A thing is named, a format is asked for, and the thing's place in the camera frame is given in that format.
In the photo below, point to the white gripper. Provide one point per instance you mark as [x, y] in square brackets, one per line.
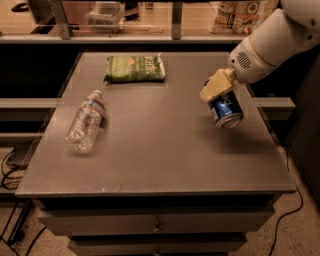
[250, 65]

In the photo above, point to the blue pepsi can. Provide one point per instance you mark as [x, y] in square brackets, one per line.
[226, 111]

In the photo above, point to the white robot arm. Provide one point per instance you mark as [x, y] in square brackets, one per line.
[291, 29]

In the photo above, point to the colourful snack bag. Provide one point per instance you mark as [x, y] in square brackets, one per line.
[240, 17]

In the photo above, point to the green chip bag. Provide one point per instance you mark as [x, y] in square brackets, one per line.
[122, 69]

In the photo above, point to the grey drawer cabinet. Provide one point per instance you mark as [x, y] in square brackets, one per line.
[162, 179]

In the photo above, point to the clear plastic container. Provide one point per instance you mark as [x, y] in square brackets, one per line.
[105, 17]

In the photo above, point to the clear plastic water bottle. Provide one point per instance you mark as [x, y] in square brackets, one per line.
[84, 129]

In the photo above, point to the metal shelf rail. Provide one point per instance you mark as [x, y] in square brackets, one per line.
[65, 22]

